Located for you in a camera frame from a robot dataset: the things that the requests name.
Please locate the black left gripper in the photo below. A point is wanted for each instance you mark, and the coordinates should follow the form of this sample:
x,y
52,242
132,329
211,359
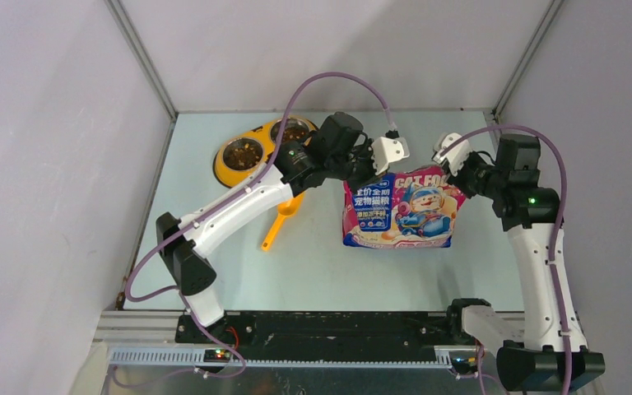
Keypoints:
x,y
369,169

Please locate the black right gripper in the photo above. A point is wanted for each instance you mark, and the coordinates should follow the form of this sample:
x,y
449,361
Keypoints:
x,y
459,179

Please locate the colourful cat food bag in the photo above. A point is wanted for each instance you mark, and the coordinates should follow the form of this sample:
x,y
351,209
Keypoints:
x,y
408,210

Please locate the yellow plastic food scoop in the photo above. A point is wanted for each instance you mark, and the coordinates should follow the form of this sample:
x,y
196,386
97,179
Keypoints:
x,y
284,211

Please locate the yellow double pet bowl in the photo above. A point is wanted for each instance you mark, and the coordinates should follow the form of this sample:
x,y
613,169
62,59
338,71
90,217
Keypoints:
x,y
266,134

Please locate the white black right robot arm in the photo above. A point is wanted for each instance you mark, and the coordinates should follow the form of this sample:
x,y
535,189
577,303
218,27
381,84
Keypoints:
x,y
534,261

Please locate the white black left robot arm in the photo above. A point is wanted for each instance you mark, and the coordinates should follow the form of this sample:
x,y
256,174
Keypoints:
x,y
339,149

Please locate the brown pet food kibble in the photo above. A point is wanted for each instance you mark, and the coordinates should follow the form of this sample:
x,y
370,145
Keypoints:
x,y
244,153

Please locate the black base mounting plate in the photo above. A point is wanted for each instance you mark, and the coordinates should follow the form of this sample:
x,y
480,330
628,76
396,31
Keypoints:
x,y
301,334

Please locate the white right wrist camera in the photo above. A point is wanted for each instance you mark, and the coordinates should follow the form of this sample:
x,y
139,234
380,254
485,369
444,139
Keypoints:
x,y
450,152

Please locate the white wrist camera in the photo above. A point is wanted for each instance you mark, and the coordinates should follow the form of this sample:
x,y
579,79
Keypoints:
x,y
450,152
386,151

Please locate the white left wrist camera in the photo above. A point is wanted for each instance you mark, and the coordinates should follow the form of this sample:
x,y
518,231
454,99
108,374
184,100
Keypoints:
x,y
386,151

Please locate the aluminium right corner post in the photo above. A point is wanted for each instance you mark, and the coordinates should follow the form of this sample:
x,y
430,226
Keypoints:
x,y
543,27

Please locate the aluminium corner post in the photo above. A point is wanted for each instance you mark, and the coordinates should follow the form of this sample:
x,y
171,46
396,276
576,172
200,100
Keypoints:
x,y
543,27
131,35

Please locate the aluminium left corner post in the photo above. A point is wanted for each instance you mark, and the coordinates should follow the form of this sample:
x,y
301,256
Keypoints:
x,y
131,35

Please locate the aluminium front frame rail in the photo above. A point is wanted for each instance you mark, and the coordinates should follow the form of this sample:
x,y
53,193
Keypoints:
x,y
157,329

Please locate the grey slotted cable duct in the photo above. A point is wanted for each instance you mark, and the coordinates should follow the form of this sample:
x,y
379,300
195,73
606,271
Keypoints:
x,y
206,357

